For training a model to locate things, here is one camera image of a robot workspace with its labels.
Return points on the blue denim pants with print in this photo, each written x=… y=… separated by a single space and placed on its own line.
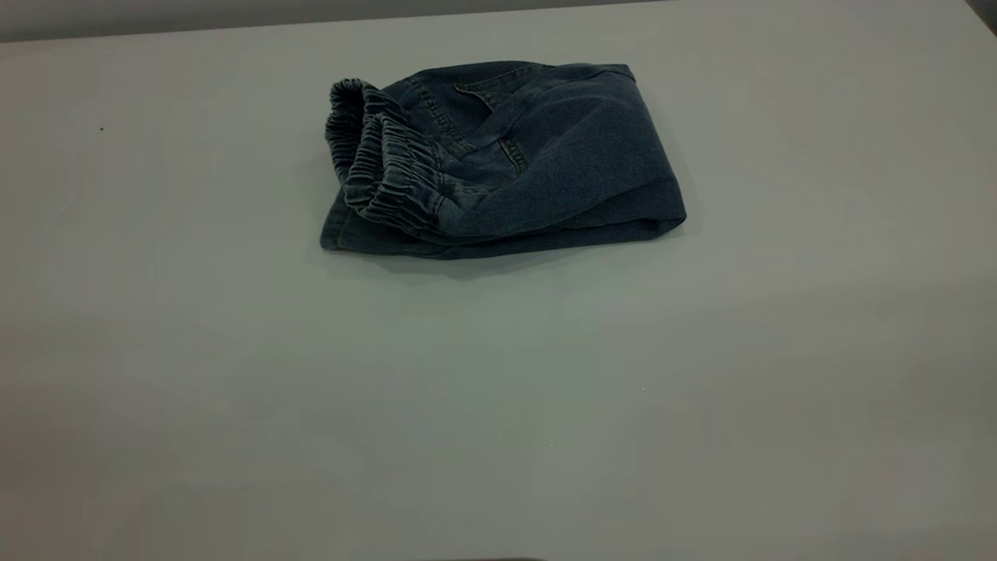
x=561 y=156

